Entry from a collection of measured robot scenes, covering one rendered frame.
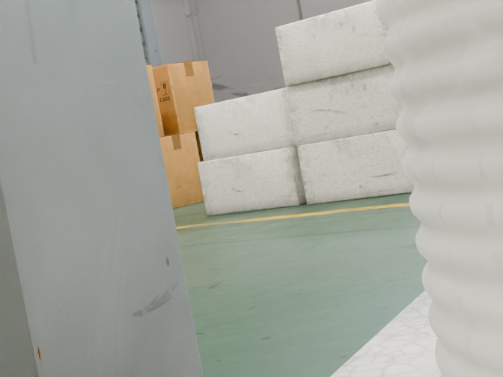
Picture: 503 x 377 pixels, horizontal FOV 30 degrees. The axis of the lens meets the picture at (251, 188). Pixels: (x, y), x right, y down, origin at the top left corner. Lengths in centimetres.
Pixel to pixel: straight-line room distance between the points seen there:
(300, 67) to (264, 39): 390
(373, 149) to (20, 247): 249
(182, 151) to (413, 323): 373
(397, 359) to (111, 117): 10
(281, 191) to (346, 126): 32
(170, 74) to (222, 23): 298
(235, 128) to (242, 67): 385
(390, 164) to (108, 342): 244
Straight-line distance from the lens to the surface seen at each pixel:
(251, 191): 296
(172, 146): 390
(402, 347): 19
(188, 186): 394
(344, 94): 272
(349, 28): 269
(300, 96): 281
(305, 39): 277
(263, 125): 293
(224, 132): 303
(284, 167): 287
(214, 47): 700
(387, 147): 265
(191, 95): 406
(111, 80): 24
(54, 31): 23
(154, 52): 666
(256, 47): 674
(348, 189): 273
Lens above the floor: 23
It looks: 3 degrees down
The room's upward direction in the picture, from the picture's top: 10 degrees counter-clockwise
